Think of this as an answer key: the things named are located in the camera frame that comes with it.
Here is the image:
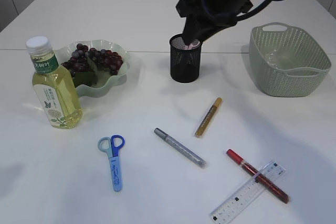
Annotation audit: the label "green wavy glass plate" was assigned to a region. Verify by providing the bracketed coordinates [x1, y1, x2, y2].
[54, 39, 130, 98]

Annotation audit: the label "pink safety scissors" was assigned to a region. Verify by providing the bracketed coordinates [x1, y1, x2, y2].
[184, 40, 201, 50]

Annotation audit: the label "purple grape bunch with leaf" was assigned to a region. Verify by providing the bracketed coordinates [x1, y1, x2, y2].
[61, 43, 123, 87]

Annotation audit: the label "yellow tea bottle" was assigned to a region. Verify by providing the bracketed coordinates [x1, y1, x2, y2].
[26, 36, 82, 129]

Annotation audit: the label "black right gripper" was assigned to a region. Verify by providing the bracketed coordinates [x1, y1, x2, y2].
[176, 0, 253, 45]

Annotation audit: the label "black mesh pen holder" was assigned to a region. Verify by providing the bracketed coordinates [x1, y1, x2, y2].
[169, 34, 202, 83]

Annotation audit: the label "clear plastic ruler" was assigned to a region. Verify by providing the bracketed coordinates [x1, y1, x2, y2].
[209, 161, 286, 223]

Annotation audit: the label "silver glitter pen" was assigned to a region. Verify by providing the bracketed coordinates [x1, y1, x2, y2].
[154, 127, 206, 168]

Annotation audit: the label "red glitter pen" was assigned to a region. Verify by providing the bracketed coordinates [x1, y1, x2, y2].
[226, 149, 289, 204]

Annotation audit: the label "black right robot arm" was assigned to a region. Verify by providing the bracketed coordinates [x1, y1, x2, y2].
[176, 0, 249, 45]

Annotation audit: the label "blue safety scissors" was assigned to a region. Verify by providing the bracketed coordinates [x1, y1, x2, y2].
[98, 135, 125, 192]

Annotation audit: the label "clear plastic sheet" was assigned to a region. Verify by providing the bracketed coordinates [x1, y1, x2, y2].
[264, 49, 285, 69]

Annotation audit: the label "gold glitter pen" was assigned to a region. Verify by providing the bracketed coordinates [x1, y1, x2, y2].
[194, 97, 223, 138]

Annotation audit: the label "green plastic woven basket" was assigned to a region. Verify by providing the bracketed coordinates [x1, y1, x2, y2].
[249, 23, 332, 98]

